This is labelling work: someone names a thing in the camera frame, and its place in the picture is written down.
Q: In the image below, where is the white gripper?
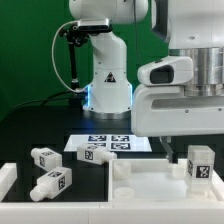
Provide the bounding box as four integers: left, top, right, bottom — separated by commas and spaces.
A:
131, 84, 224, 164

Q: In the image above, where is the white square table top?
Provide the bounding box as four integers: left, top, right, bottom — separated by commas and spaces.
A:
107, 157, 224, 203

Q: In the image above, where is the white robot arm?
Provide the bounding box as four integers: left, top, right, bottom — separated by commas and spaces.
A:
69, 0, 224, 137

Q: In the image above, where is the white AprilTag base sheet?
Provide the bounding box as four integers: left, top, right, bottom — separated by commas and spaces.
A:
65, 134, 152, 152

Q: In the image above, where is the white U-shaped obstacle fence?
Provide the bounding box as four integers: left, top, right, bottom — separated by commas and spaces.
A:
0, 161, 224, 224

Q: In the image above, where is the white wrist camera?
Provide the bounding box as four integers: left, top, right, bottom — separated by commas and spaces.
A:
137, 56, 193, 86

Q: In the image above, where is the black camera on stand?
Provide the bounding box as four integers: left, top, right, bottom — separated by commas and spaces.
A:
66, 19, 112, 90

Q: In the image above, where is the grey camera cable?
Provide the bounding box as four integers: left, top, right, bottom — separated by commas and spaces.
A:
50, 20, 83, 93

